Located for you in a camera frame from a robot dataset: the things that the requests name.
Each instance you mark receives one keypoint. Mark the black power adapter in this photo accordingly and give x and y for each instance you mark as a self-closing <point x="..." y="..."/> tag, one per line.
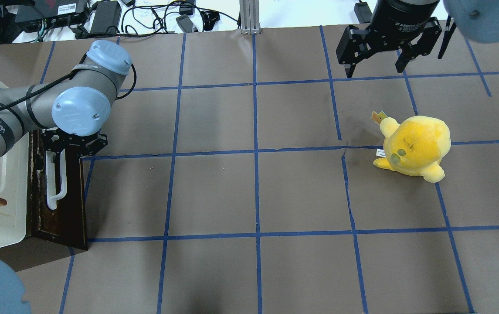
<point x="106" y="17"/>

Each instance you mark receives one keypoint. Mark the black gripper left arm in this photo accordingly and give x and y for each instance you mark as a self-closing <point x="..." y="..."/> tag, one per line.
<point x="71" y="143"/>

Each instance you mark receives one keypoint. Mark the dark wooden drawer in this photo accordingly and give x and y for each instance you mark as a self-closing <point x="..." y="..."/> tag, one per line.
<point x="56" y="189"/>

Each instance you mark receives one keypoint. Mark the yellow plush toy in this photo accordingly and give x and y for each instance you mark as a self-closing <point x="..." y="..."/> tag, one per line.
<point x="414" y="147"/>

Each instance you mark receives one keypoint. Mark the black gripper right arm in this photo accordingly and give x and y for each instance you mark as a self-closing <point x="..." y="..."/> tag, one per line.
<point x="399" y="15"/>

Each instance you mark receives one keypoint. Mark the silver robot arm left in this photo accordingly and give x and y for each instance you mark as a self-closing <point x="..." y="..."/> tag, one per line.
<point x="78" y="103"/>

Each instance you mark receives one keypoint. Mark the aluminium frame post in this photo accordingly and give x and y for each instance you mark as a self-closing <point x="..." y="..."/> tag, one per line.
<point x="249" y="17"/>

